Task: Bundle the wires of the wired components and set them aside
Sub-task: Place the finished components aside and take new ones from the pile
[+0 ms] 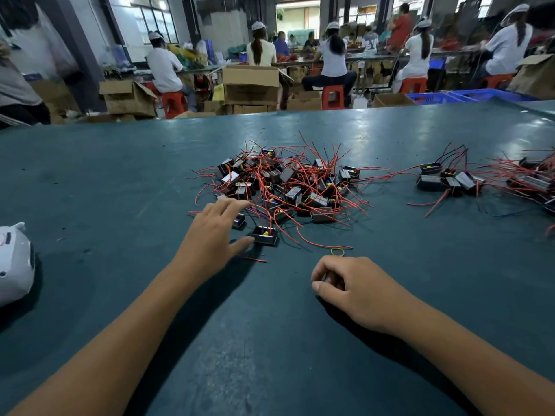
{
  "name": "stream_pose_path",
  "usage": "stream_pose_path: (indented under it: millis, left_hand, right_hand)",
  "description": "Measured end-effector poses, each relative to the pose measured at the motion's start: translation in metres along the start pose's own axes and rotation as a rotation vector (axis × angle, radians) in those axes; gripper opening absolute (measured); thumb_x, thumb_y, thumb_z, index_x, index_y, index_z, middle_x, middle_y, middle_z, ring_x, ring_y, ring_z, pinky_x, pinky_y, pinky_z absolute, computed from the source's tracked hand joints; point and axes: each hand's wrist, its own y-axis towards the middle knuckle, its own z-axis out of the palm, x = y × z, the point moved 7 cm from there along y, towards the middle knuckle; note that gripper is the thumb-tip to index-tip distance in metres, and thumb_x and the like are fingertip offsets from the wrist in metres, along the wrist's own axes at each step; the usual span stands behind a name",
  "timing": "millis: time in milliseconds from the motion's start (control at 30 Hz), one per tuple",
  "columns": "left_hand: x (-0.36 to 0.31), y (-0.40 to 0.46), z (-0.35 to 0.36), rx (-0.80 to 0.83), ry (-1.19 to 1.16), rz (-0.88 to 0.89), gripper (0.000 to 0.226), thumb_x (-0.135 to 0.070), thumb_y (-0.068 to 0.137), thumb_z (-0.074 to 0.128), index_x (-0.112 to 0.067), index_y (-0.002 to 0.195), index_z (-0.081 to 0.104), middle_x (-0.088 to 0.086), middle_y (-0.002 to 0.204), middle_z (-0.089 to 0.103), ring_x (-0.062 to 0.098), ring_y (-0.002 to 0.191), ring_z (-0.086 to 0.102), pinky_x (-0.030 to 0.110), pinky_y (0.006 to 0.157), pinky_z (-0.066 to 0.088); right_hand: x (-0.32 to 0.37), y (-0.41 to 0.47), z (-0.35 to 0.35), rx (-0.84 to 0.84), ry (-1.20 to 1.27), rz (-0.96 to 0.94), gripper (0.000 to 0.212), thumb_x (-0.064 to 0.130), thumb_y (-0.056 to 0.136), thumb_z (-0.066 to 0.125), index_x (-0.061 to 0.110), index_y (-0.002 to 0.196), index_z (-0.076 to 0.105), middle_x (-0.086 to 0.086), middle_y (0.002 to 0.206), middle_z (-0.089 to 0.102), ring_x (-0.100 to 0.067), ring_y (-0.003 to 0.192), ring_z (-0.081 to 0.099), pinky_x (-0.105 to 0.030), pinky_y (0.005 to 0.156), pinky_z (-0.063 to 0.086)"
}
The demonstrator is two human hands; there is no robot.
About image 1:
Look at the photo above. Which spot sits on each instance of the person's right hand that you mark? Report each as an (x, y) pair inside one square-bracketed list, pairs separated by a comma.
[(364, 294)]

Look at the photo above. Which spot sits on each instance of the person's left hand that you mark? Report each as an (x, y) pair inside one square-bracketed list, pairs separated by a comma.
[(208, 242)]

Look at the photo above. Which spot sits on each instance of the person's right forearm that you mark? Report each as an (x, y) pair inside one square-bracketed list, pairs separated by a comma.
[(477, 368)]

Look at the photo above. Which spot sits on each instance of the person's left forearm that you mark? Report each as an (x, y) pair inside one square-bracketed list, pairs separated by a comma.
[(104, 351)]

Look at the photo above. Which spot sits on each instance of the yellow rubber band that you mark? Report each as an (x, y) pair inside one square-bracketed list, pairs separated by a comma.
[(332, 252)]

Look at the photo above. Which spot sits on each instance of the red plastic stool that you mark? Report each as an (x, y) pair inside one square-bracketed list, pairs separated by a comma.
[(414, 85), (499, 81), (174, 104), (334, 97)]

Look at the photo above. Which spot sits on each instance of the large closed cardboard box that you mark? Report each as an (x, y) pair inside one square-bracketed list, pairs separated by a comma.
[(251, 86)]

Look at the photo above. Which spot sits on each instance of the open cardboard box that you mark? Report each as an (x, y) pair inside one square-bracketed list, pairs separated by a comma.
[(128, 98)]

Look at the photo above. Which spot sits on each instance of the low cardboard box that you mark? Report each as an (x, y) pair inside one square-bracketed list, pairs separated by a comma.
[(305, 101)]

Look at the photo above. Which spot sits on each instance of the white plastic shell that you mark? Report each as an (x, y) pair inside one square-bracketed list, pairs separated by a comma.
[(14, 264)]

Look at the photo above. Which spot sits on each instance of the shallow cardboard box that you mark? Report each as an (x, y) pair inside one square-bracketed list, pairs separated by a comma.
[(395, 99)]

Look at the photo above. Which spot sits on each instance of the blue plastic crate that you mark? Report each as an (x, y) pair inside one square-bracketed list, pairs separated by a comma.
[(494, 94), (433, 98)]

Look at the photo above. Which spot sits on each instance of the tilted cardboard box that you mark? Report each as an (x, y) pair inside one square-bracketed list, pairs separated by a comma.
[(533, 78)]

